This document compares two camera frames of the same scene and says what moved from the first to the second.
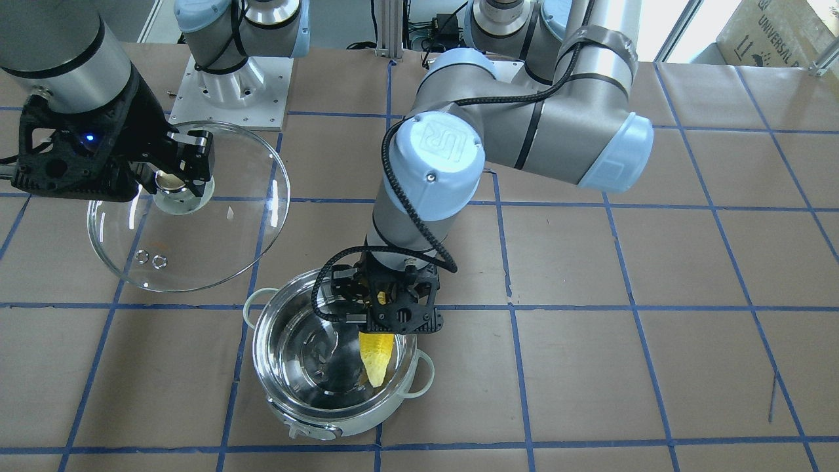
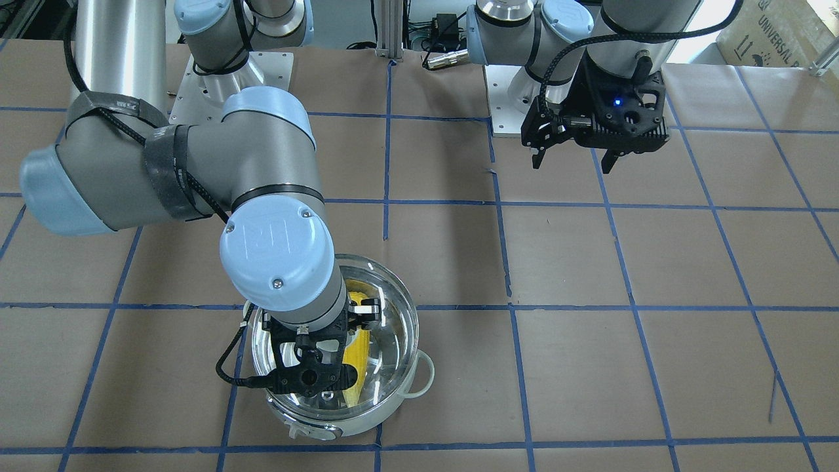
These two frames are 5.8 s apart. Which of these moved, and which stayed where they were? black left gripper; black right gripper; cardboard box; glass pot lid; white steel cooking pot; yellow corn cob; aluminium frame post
Moved: glass pot lid; black right gripper; black left gripper; yellow corn cob
Stayed: cardboard box; white steel cooking pot; aluminium frame post
